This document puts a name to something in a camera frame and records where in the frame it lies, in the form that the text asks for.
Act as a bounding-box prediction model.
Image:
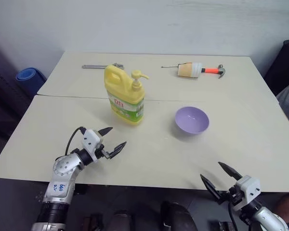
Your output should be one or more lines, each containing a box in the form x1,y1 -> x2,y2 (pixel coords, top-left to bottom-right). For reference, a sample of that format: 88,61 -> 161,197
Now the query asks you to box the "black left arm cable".
65,126 -> 86,155

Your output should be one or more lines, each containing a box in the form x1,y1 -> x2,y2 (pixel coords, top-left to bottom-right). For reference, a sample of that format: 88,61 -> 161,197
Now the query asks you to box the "orange handled claw hammer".
201,64 -> 226,80

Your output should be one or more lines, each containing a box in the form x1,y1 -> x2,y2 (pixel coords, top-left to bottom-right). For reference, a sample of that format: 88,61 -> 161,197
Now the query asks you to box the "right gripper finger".
218,161 -> 243,181
200,173 -> 223,205

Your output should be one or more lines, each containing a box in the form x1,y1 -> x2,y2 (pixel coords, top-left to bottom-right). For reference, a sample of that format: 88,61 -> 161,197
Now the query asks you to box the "silver adjustable wrench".
81,63 -> 124,71

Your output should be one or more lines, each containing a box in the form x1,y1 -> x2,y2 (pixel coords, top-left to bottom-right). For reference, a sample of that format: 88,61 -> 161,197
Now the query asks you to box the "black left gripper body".
95,136 -> 112,160

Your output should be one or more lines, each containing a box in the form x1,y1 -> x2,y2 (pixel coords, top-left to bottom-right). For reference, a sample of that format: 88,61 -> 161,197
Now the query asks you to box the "purple bowl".
174,106 -> 210,136

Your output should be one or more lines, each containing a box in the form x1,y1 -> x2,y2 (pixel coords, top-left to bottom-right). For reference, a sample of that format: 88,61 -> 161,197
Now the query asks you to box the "rolled blue foam mat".
15,67 -> 47,96

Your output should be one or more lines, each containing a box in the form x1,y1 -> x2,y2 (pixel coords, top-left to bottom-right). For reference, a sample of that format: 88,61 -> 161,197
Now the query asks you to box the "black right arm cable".
227,202 -> 239,231

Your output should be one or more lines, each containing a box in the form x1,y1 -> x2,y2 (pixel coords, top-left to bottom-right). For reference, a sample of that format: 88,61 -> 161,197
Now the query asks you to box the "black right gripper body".
220,186 -> 243,213

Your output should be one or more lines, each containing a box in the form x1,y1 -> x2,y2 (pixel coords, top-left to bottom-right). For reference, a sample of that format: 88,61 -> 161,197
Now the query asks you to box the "yellow detergent pump bottle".
104,64 -> 150,127

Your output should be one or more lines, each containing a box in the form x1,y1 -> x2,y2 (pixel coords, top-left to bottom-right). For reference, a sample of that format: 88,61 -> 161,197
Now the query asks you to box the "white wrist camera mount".
235,175 -> 261,205
81,128 -> 104,162

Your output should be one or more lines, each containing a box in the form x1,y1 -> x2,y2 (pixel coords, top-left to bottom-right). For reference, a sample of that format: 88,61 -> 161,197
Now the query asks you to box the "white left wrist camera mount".
81,128 -> 104,162

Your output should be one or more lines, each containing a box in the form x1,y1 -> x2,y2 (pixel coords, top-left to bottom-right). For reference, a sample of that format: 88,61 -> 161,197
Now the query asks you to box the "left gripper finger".
97,127 -> 114,138
108,141 -> 128,159

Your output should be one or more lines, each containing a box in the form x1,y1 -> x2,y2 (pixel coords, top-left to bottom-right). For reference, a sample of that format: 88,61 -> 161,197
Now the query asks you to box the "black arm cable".
65,126 -> 86,155
227,202 -> 239,231

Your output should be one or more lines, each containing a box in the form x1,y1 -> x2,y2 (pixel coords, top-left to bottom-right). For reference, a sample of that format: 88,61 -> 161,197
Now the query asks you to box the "large dark rounded shape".
160,200 -> 196,231

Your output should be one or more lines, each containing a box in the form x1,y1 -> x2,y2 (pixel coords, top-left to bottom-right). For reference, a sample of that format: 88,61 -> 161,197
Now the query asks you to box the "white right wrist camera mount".
235,175 -> 261,205

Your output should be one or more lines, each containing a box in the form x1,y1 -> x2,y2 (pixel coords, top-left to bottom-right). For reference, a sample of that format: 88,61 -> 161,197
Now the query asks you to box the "tan cup with white lid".
176,62 -> 204,79

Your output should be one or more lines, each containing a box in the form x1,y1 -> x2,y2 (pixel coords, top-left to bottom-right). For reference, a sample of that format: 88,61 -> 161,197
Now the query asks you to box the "black chair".
264,39 -> 289,97

